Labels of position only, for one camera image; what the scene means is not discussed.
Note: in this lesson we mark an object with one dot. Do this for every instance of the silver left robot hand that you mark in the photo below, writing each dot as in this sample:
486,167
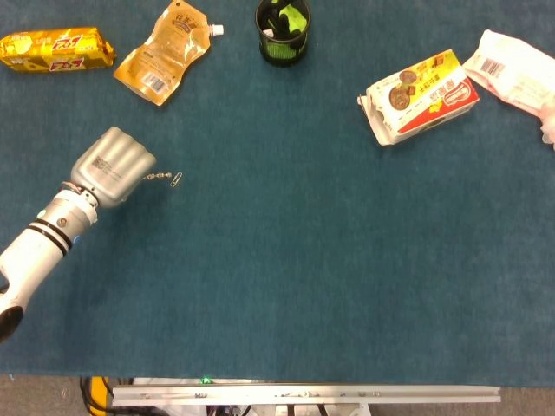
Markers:
112,167

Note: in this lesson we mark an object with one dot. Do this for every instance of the silver beaded metal chain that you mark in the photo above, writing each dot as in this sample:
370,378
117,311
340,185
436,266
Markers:
160,176

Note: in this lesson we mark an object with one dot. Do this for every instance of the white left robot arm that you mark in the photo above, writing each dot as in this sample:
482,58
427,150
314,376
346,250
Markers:
39,251

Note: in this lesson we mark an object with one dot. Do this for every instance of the metal paper clip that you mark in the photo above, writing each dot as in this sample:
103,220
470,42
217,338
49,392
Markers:
176,179

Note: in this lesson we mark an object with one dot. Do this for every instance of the orange spout pouch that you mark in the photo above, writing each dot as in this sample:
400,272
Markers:
169,52

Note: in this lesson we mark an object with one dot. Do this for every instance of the yellow snack package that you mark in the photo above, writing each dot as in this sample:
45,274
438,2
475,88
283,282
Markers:
39,52

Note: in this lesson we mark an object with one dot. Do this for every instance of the black mesh pen holder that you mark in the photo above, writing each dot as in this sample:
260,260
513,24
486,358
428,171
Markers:
282,52

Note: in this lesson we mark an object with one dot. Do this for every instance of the teal felt table cloth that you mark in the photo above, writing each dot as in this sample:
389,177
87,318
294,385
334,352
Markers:
303,260

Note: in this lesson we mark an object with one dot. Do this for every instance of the green and black item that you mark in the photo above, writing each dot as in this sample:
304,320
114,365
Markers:
293,18

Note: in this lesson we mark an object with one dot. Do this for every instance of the opened cookie box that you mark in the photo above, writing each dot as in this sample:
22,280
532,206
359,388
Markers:
429,93

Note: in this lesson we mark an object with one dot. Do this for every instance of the white plastic package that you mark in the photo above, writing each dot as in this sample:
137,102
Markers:
516,73

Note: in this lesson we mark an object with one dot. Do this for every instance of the pink bath pouf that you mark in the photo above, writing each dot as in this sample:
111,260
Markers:
549,130

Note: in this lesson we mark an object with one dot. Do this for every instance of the aluminium frame rail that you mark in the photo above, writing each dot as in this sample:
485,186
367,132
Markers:
303,393

